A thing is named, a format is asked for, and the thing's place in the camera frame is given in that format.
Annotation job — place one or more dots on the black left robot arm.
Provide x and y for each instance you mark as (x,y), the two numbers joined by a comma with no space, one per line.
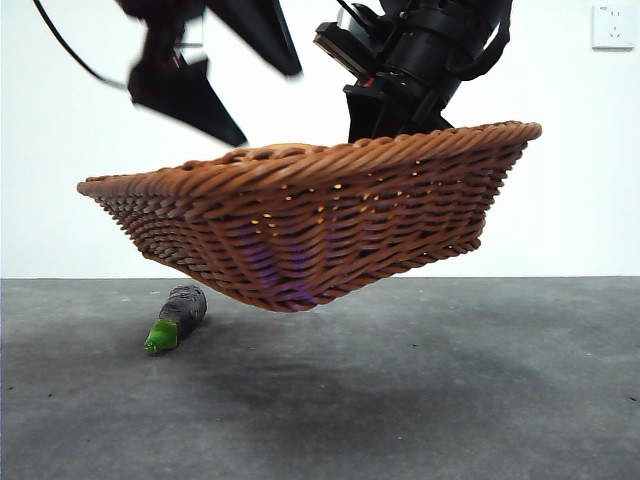
(160,30)

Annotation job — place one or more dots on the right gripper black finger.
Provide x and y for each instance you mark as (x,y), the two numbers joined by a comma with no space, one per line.
(375,117)
(444,124)

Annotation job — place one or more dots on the purple eggplant with green stem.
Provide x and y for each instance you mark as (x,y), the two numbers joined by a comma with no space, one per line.
(185,307)

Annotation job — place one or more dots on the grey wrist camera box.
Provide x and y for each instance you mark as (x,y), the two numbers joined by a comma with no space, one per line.
(345,40)

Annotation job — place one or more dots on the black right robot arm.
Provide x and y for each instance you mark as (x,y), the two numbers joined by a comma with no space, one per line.
(430,45)

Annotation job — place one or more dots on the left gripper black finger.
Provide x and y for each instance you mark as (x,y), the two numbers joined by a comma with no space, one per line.
(260,30)
(180,95)

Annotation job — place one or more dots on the brown woven wicker basket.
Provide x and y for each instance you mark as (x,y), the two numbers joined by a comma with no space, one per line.
(325,215)

